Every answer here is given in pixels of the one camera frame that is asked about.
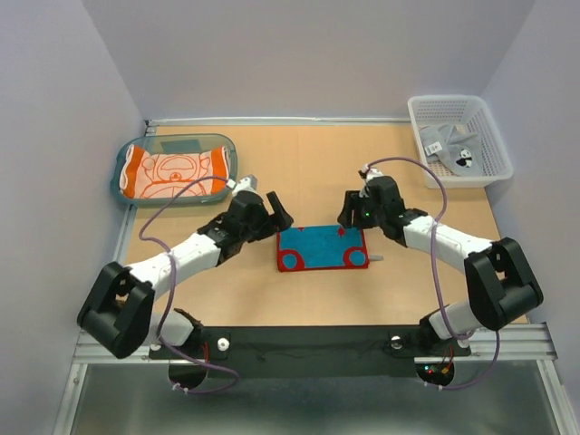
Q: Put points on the red and blue cloth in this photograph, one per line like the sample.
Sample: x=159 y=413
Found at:
x=322 y=248

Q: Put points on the white perforated plastic basket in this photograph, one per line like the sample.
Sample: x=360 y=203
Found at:
x=469 y=114

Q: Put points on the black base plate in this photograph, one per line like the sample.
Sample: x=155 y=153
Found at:
x=281 y=364

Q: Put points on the grey cloth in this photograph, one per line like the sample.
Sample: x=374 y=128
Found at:
x=460 y=153

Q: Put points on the teal translucent plastic tub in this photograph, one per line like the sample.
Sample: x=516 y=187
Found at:
x=175 y=144

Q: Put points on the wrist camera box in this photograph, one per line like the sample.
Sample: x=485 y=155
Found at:
x=371 y=177
x=247 y=183

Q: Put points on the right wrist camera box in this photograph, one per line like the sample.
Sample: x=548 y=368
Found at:
x=371 y=177

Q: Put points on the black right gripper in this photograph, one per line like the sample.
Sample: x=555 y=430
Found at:
x=352 y=201

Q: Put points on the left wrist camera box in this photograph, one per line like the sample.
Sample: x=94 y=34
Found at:
x=247 y=183

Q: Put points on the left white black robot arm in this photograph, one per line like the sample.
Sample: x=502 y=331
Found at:
x=117 y=312

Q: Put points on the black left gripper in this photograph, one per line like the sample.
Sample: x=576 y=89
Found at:
x=279 y=219

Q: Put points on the orange and white towel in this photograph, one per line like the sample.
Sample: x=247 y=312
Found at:
x=158 y=176

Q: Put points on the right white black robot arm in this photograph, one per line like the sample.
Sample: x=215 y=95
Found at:
x=501 y=285

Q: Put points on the aluminium frame rail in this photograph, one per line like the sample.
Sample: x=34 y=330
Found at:
x=518 y=342

